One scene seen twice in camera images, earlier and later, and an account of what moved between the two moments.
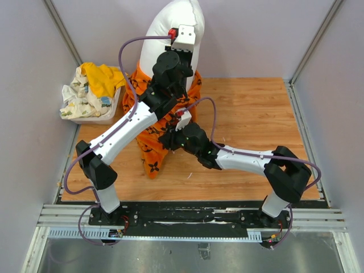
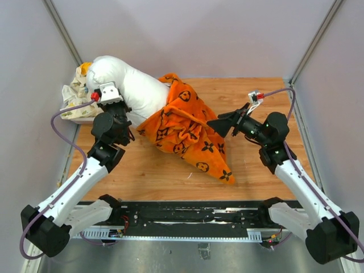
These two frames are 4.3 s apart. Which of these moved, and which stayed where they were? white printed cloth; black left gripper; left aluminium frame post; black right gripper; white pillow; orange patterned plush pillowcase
Moved: black right gripper; white pillow; black left gripper; orange patterned plush pillowcase
Stayed: left aluminium frame post; white printed cloth
